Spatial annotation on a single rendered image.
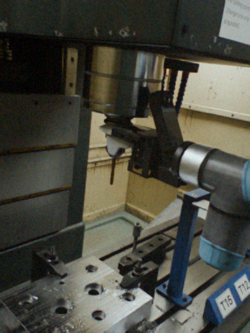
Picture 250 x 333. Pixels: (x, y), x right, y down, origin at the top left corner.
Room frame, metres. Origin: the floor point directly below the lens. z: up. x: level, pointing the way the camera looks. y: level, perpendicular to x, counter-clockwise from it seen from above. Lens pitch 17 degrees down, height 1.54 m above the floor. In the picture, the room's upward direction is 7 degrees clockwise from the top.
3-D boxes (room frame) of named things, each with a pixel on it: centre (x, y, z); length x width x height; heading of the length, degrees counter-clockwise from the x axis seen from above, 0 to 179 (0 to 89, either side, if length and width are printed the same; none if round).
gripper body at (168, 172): (0.62, -0.07, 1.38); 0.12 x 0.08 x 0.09; 48
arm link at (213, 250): (0.53, -0.19, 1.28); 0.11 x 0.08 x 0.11; 139
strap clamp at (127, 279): (0.77, -0.07, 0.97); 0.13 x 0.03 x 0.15; 138
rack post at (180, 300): (0.84, -0.19, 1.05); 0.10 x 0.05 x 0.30; 48
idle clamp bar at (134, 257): (0.97, -0.10, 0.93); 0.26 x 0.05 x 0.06; 143
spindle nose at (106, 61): (0.70, 0.03, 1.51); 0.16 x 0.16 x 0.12
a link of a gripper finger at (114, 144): (0.66, 0.03, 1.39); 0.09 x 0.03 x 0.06; 62
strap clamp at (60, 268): (0.79, 0.17, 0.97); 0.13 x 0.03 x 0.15; 48
